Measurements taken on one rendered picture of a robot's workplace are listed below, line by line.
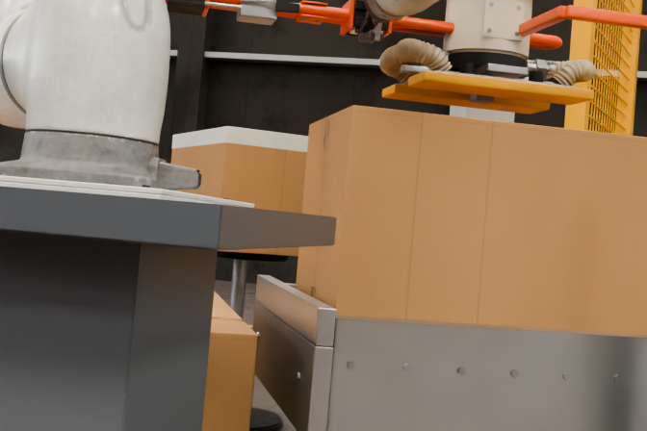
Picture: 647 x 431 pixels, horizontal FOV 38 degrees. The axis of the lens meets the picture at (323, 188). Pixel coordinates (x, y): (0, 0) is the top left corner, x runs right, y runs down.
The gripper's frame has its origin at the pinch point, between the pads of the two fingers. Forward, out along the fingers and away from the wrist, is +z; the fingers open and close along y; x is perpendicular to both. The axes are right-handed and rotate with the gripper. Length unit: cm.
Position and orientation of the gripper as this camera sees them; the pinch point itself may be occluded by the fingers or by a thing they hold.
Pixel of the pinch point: (361, 18)
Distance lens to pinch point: 185.6
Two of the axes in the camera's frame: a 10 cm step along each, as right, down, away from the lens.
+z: -2.0, 0.1, 9.8
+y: -0.8, 10.0, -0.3
